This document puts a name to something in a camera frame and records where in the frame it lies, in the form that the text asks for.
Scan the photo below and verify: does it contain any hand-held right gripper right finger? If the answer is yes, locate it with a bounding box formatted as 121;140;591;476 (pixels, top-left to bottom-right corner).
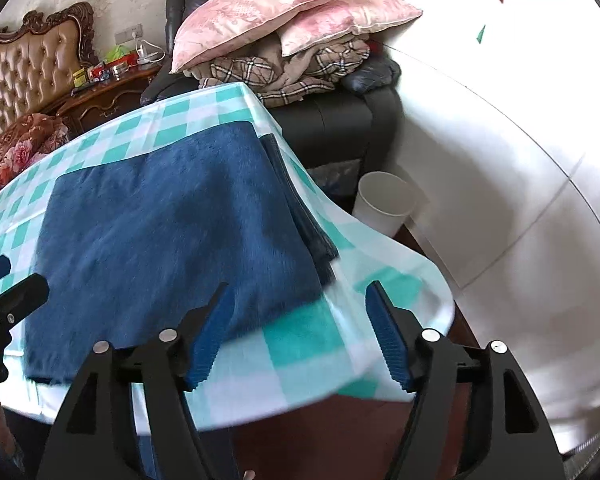
365;280;566;480

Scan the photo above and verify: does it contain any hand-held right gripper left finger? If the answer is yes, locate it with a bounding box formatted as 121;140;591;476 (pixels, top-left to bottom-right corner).
36;281;238;480

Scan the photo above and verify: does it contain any dark blue towel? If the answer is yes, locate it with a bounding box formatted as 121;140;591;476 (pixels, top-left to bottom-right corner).
22;122;341;386

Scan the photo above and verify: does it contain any person's left forearm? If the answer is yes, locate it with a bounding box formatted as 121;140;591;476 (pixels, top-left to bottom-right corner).
0;387;28;478

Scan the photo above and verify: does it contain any green white checked tablecloth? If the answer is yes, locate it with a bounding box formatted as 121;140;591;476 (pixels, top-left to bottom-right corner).
0;81;456;436

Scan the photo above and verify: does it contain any white waste bin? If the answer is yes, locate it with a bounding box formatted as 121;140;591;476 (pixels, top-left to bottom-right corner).
356;171;420;238

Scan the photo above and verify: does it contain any red floral blanket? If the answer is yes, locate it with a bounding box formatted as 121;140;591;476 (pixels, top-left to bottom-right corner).
0;112;73;206

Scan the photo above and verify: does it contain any clear plastic bag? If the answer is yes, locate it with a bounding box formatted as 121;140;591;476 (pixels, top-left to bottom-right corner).
310;157;365;200

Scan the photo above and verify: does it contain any tufted brown headboard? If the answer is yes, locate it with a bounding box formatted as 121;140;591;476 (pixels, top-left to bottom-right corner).
0;1;101;148

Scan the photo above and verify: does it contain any dark wooden nightstand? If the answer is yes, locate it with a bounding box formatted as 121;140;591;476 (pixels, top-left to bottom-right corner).
40;62;163;136

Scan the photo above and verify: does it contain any black leather armchair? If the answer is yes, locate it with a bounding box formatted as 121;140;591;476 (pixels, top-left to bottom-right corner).
140;0;403;201

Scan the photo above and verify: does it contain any brown plaid blanket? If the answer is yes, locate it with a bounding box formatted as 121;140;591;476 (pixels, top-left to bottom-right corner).
192;35;386;108

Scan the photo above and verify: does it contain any dark blue garment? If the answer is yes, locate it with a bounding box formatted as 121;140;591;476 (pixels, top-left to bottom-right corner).
344;55;402;95

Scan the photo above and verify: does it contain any small pink pillow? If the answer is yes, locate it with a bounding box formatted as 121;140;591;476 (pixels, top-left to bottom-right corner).
280;0;423;57

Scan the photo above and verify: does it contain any large pink pillow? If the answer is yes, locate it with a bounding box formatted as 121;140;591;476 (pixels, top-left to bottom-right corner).
170;0;406;75

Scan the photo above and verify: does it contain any white charger cable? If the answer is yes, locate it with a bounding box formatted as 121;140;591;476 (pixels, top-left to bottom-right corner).
136;40;165;66

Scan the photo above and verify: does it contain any white wall socket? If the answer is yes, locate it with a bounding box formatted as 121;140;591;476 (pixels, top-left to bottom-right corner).
115;22;145;43

